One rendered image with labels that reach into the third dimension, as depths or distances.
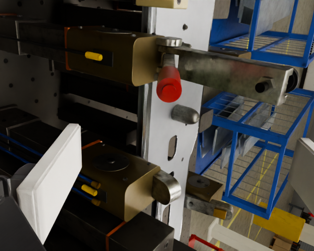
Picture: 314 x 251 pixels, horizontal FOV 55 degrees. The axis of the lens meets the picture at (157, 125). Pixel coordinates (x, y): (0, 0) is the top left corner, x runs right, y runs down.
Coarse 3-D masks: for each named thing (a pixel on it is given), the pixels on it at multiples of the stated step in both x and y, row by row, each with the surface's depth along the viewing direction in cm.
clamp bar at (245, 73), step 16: (160, 48) 38; (176, 48) 36; (192, 48) 37; (192, 64) 35; (208, 64) 34; (224, 64) 32; (240, 64) 31; (256, 64) 30; (272, 64) 30; (192, 80) 36; (208, 80) 34; (224, 80) 33; (240, 80) 32; (256, 80) 30; (272, 80) 29; (288, 80) 32; (256, 96) 31; (272, 96) 30
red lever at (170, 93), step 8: (168, 56) 37; (168, 64) 32; (160, 72) 29; (168, 72) 27; (176, 72) 28; (160, 80) 26; (168, 80) 25; (176, 80) 25; (160, 88) 26; (168, 88) 25; (176, 88) 26; (160, 96) 26; (168, 96) 25; (176, 96) 26
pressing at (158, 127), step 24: (192, 0) 52; (144, 24) 44; (168, 24) 48; (192, 24) 54; (144, 96) 48; (192, 96) 62; (144, 120) 49; (168, 120) 56; (144, 144) 51; (168, 144) 59; (192, 144) 69; (168, 168) 62; (168, 216) 69
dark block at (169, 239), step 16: (0, 160) 55; (16, 160) 56; (64, 208) 44; (80, 208) 44; (96, 208) 45; (64, 224) 45; (80, 224) 43; (96, 224) 42; (112, 224) 42; (128, 224) 41; (144, 224) 42; (160, 224) 42; (80, 240) 44; (96, 240) 42; (112, 240) 39; (128, 240) 39; (144, 240) 39; (160, 240) 39
